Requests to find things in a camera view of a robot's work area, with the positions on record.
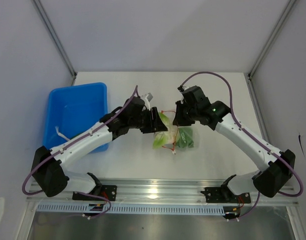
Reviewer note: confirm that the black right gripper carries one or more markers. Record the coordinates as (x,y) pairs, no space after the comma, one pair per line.
(178,121)

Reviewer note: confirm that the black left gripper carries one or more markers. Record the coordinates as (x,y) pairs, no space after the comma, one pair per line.
(157,125)

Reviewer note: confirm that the white cauliflower with leaves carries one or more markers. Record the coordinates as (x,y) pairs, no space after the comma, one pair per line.
(166,139)

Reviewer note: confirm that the clear zip top bag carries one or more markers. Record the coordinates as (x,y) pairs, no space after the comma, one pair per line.
(176,137)

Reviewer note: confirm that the green lettuce leaf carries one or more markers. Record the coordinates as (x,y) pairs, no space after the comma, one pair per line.
(185,138)

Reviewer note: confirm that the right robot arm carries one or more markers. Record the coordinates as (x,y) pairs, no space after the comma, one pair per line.
(272,163)

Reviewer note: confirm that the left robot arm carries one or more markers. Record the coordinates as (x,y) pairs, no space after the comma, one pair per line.
(50,167)

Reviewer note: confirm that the blue plastic bin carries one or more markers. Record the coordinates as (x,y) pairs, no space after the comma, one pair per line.
(74,109)

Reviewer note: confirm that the green onion stalk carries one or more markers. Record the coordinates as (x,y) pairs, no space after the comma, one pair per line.
(61,135)

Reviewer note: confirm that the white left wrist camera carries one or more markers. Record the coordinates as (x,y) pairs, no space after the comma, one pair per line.
(147,99)

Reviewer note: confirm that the aluminium mounting rail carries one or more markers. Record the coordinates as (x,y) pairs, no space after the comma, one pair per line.
(163,192)

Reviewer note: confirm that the right aluminium frame post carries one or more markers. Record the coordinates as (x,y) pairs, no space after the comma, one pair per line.
(267,47)

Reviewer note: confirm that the aluminium frame post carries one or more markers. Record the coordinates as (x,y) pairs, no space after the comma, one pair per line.
(45,19)
(267,47)

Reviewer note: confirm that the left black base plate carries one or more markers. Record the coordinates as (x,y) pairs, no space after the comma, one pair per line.
(105,191)

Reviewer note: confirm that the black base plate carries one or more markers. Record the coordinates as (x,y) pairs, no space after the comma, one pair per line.
(224,195)
(105,191)

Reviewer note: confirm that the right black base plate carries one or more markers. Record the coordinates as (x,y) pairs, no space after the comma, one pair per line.
(224,195)

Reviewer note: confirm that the white slotted cable duct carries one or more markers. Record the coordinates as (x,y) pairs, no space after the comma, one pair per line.
(134,209)

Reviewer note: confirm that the left aluminium frame post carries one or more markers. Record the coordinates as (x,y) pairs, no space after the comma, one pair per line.
(45,19)

